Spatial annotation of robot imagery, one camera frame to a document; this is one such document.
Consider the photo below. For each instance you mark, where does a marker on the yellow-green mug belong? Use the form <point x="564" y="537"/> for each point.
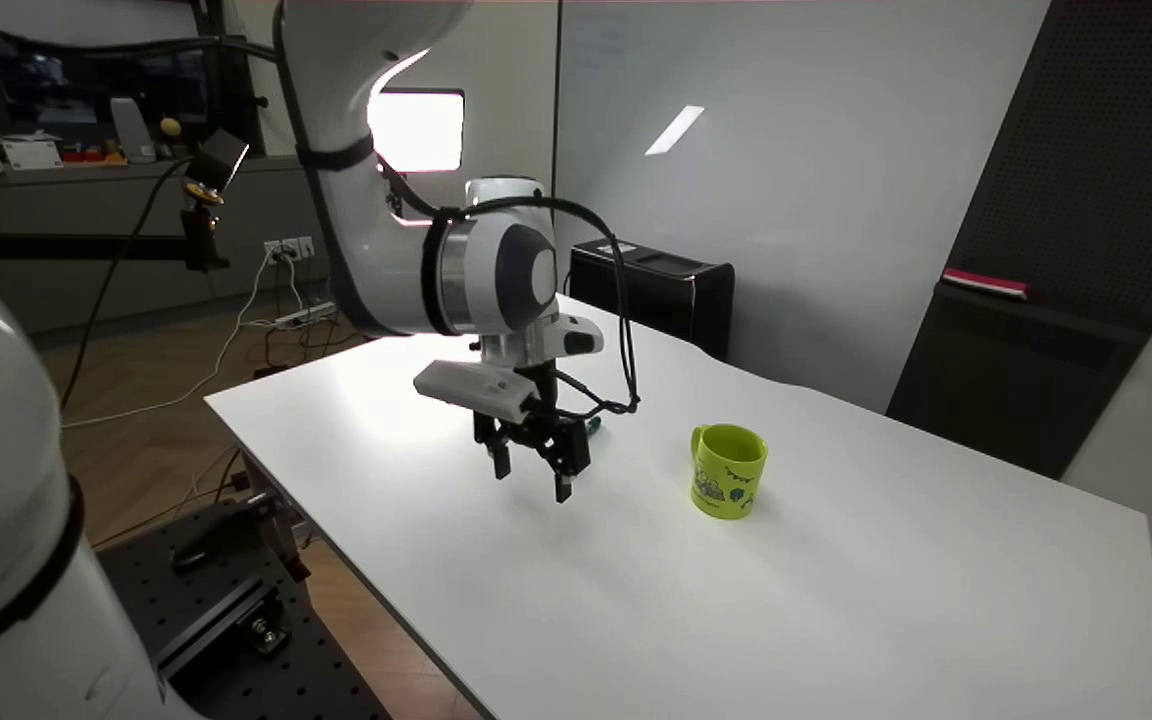
<point x="725" y="470"/>

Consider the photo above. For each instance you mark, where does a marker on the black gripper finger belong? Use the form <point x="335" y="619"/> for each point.
<point x="503" y="457"/>
<point x="564" y="476"/>

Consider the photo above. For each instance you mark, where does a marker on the white power strip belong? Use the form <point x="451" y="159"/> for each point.
<point x="291" y="248"/>

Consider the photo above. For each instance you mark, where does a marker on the camera on tripod arm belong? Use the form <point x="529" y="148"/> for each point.
<point x="205" y="180"/>

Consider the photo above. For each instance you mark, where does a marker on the black tall cabinet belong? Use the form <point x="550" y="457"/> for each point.
<point x="1047" y="295"/>

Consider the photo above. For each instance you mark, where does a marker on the cluttered background desk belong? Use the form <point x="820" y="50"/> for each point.
<point x="93" y="235"/>

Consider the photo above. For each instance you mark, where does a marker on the black perforated breadboard base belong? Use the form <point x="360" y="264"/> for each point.
<point x="224" y="619"/>

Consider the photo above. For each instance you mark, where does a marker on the black computer box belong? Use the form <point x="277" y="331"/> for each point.
<point x="672" y="295"/>

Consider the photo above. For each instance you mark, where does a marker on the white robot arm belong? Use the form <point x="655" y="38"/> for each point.
<point x="482" y="270"/>

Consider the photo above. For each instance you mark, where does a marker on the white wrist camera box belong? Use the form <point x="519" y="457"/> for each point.
<point x="478" y="387"/>

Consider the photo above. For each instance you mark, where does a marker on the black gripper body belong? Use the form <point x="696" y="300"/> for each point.
<point x="547" y="424"/>

